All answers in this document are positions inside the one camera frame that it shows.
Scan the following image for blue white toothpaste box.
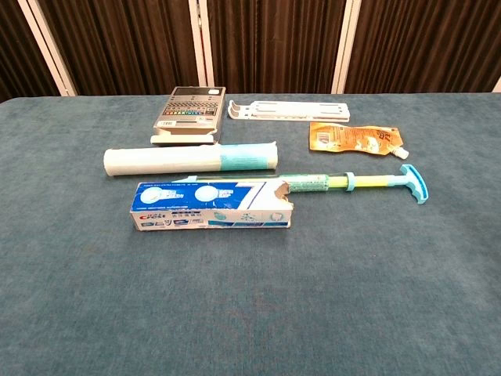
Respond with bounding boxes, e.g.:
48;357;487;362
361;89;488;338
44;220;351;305
129;179;294;233

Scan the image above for grey white paint set box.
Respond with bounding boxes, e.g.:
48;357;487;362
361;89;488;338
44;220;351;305
150;85;227;147

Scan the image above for white folding stand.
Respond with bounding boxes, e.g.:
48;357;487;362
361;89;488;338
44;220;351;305
227;99;351;123

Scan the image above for white roll with blue label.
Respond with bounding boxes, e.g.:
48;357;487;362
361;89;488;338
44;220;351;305
103;140;279;177

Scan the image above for orange spout pouch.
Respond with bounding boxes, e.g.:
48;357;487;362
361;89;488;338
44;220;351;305
308;121;409;160

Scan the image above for teal table mat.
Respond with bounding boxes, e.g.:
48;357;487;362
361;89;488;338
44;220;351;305
0;92;501;376

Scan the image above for green teal long applicator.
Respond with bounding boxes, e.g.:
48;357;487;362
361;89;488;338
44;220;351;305
180;164;430;206

